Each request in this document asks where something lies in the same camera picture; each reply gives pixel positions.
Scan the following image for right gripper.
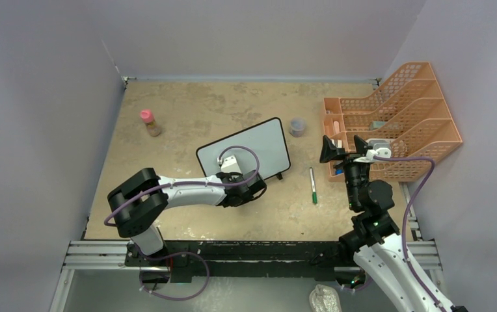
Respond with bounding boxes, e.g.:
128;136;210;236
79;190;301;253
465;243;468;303
319;135;371;209

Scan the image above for green whiteboard marker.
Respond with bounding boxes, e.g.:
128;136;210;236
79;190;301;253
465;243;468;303
309;167;318;204

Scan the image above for small whiteboard black frame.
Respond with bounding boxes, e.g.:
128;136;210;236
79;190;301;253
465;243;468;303
195;117;291;179

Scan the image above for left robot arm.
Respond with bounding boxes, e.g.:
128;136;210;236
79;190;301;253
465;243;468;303
103;168;267;266

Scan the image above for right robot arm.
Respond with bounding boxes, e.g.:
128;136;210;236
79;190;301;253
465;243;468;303
319;135;466;311

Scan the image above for clear jar of paperclips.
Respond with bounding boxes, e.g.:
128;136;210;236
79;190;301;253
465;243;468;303
289;118;306;137

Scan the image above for orange plastic file organizer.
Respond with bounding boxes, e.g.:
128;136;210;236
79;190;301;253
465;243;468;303
321;62;463;163

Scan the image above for pink cap bottle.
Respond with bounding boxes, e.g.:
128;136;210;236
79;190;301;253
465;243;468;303
140;109;161;137

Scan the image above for clear plastic bag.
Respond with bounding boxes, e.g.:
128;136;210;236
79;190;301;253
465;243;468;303
309;284;342;312

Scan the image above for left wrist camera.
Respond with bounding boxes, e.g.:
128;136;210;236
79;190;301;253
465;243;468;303
218;155;241;173

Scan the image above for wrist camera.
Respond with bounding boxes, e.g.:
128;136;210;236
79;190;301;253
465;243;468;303
354;138;392;163
218;155;241;173

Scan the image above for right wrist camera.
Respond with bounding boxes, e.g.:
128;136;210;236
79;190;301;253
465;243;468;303
354;138;392;163

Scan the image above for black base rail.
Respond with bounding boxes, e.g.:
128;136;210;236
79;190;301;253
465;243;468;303
123;239;381;285

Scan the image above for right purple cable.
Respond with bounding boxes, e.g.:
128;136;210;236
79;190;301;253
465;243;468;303
373;155;448;312

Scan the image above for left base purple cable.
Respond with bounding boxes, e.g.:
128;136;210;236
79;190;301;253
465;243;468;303
138;250;211;302

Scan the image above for aluminium frame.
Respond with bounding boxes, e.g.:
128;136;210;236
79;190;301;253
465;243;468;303
49;240;447;311

